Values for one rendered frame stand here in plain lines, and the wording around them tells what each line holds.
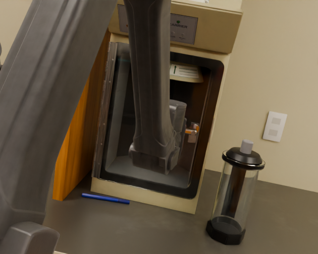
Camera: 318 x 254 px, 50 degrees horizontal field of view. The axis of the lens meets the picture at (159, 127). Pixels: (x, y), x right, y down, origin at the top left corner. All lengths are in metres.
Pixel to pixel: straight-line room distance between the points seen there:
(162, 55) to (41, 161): 0.27
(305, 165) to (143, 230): 0.79
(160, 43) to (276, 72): 0.95
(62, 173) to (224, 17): 0.58
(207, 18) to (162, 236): 0.54
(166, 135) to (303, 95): 0.90
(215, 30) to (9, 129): 0.66
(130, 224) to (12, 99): 0.71
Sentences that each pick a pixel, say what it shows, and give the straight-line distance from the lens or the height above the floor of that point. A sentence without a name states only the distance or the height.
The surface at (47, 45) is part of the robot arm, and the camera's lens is 0.26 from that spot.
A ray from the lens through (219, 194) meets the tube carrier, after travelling 0.90.
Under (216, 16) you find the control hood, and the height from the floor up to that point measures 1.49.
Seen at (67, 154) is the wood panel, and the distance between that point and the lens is 0.94.
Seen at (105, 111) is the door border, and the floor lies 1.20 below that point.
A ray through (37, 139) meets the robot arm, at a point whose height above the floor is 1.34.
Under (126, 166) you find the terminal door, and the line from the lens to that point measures 0.99.
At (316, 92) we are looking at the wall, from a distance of 1.42.
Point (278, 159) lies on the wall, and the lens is 1.45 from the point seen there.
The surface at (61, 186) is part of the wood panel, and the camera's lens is 0.98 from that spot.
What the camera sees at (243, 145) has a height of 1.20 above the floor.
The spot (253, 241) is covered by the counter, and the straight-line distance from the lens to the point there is 1.00.
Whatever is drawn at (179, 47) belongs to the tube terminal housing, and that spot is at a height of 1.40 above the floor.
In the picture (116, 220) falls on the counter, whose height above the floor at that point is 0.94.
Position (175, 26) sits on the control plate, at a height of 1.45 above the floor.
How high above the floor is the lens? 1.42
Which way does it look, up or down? 15 degrees down
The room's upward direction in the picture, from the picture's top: 10 degrees clockwise
